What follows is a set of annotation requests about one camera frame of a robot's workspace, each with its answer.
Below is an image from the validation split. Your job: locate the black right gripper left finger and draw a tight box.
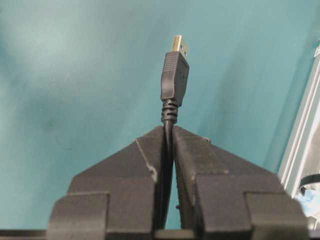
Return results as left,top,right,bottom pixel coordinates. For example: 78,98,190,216
46,126,164,240

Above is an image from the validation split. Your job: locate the aluminium extrusion frame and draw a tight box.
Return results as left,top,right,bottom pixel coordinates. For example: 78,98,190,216
278,43,320,198

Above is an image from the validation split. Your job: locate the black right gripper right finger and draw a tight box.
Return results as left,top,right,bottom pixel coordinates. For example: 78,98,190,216
173,126,308,240

